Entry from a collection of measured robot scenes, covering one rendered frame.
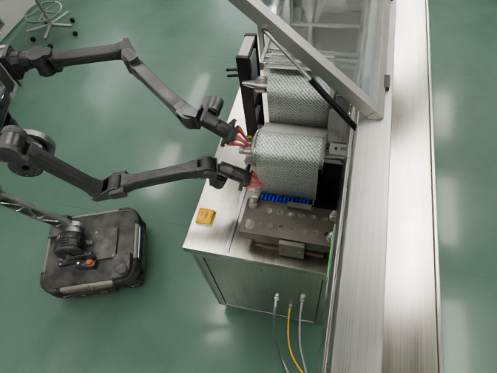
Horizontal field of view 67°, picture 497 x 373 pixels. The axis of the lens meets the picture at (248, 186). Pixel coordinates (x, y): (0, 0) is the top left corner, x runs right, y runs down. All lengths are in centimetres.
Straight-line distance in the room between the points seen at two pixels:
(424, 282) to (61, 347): 226
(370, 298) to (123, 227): 208
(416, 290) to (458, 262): 176
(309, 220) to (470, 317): 141
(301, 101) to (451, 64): 267
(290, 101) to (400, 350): 94
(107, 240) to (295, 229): 145
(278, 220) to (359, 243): 76
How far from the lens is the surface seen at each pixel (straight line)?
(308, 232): 148
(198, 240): 165
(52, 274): 269
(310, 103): 148
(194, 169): 146
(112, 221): 268
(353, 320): 72
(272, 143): 137
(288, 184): 149
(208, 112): 136
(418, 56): 155
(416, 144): 124
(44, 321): 289
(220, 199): 174
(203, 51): 412
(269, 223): 150
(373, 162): 89
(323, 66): 88
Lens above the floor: 235
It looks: 55 degrees down
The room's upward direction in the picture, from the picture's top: 10 degrees counter-clockwise
